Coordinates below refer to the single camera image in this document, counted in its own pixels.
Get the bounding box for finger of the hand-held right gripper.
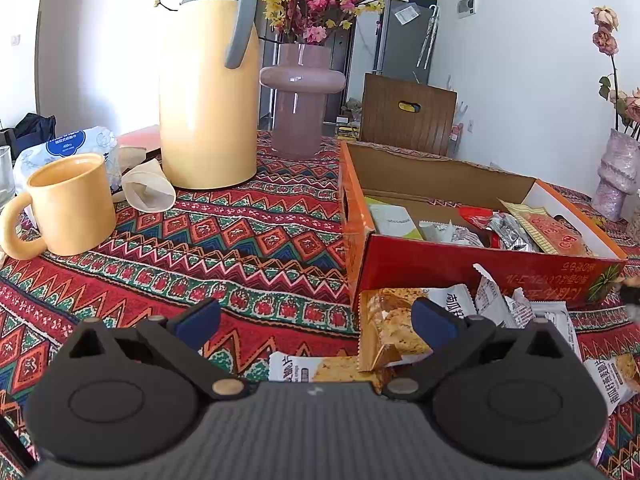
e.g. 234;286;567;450
619;272;640;309

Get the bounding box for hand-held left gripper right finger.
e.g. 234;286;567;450
385;297;582;401

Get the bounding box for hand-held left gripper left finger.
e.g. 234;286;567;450
54;299;253;401

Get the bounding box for white orange biscuit packet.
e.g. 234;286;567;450
358;286;477;372
584;352;640;417
269;352;362;387

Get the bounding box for red cardboard box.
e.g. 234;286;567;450
337;140;629;314

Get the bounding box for white printed snack packet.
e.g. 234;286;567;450
529;302;582;361
471;263;534;329

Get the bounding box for silver white snack packet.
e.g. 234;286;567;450
419;220;485;249

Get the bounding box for large orange snack packet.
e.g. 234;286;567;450
499;199;599;257

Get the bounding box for green white snack packet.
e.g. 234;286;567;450
366;197;427;242

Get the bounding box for patterned red tablecloth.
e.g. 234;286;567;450
0;130;640;480

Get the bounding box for pink textured vase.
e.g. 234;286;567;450
591;127;640;224

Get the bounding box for crumpled paper cup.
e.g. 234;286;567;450
121;157;176;213

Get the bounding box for yellow mug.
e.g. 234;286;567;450
0;152;117;261

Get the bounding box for pink board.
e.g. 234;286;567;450
117;127;164;154

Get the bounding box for wooden chair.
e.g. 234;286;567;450
360;72;459;159

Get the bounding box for yellow thermos jug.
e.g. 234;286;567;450
159;0;260;191

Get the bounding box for wet wipes pack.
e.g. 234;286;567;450
12;126;121;197

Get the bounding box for rolling storage cart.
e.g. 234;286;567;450
335;100;364;141

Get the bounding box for glass cup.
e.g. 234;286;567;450
0;145;17;212

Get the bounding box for pink glass vase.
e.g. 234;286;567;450
259;42;347;157

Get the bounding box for black bag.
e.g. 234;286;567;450
10;112;57;154

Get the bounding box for dried pink roses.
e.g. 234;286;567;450
591;6;640;137

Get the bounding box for dark wooden door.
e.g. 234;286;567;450
320;25;357;124

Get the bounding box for grey refrigerator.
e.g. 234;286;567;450
375;0;439;86

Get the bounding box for white umbrella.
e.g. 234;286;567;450
416;4;441;69

